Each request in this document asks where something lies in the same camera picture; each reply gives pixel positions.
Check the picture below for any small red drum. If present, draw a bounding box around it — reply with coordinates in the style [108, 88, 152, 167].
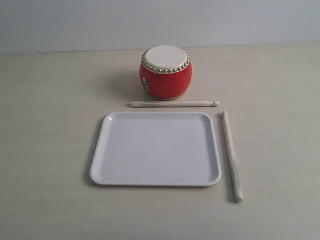
[139, 45, 193, 101]

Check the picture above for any white plastic tray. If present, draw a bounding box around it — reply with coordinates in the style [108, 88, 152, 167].
[89, 111, 222, 187]

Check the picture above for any whitewashed drumstick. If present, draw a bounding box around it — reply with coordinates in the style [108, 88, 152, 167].
[221, 110, 244, 203]
[131, 100, 220, 108]

